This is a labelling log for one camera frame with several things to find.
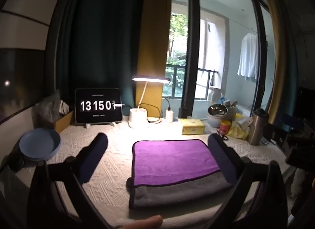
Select black cable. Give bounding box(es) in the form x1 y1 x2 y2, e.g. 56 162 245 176
137 98 171 124

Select grey plastic bag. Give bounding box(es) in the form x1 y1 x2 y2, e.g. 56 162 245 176
36 90 62 124

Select blue plastic bowl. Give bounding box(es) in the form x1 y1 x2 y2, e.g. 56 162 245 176
19 128 61 162

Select white pot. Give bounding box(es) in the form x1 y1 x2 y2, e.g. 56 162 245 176
207 113 228 128

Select person's left hand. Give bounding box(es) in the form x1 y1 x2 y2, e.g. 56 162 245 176
116 215 163 229

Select black window frame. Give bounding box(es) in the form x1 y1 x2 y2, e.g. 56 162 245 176
179 0 202 119

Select purple and grey towel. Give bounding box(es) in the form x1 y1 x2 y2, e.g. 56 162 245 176
126 139 234 210

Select steel bowl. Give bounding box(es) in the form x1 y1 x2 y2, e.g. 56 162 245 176
208 104 228 116

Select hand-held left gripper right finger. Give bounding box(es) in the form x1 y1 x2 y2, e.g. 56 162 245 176
204 134 289 229

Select white textured tablecloth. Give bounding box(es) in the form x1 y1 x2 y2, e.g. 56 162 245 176
15 118 296 227

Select yellow curtain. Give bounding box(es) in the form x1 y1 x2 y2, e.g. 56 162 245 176
256 0 287 125
135 0 173 119

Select black scissors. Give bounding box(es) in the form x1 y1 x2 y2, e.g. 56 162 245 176
217 129 229 142

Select yellow cardboard box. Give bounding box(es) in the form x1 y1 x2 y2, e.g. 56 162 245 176
54 110 75 133

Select yellow plastic bag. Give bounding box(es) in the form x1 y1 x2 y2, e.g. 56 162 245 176
227 114 251 141

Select steel thermos bottle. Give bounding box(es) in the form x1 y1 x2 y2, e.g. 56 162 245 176
248 108 268 146

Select white desk lamp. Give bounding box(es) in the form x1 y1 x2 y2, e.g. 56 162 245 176
128 76 171 129

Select tablet showing clock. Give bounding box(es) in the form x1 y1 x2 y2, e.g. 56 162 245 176
75 88 123 124

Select black balcony railing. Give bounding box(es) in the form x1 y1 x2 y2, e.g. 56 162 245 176
165 64 219 99

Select hanging white shirt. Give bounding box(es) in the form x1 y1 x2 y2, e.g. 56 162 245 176
237 32 259 82

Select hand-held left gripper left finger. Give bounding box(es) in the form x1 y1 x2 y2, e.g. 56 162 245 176
27 133 116 229

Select dark green curtain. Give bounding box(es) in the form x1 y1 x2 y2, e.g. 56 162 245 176
48 0 148 108

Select white tablet stand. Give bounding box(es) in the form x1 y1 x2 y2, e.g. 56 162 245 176
85 121 116 129

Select yellow tissue box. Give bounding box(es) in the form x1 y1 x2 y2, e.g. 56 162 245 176
178 118 206 135

